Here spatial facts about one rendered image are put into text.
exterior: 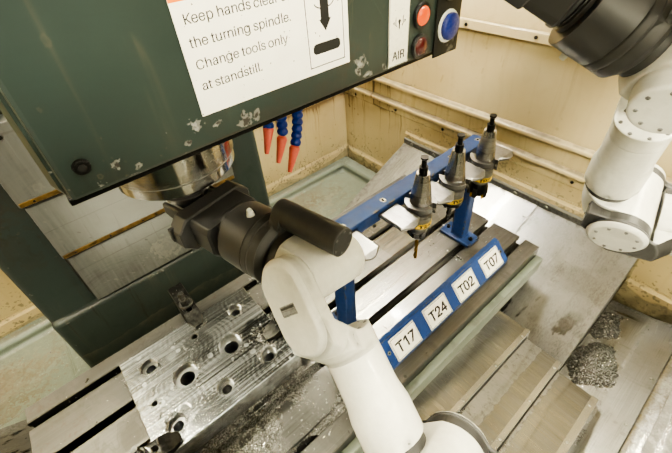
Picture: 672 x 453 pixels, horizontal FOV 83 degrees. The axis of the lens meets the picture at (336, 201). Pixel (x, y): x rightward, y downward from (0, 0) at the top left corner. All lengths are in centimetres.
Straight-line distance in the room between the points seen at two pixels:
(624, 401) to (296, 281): 105
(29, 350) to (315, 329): 140
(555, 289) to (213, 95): 116
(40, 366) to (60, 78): 141
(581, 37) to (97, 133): 43
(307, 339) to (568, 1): 41
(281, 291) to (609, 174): 46
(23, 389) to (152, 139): 137
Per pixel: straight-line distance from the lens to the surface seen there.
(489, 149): 90
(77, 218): 107
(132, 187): 52
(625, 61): 49
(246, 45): 33
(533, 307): 130
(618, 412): 129
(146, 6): 30
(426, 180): 73
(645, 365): 140
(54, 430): 107
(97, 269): 117
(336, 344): 41
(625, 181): 64
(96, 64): 29
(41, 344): 171
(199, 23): 31
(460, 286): 100
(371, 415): 46
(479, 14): 133
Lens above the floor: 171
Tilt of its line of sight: 39 degrees down
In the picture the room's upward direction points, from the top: 5 degrees counter-clockwise
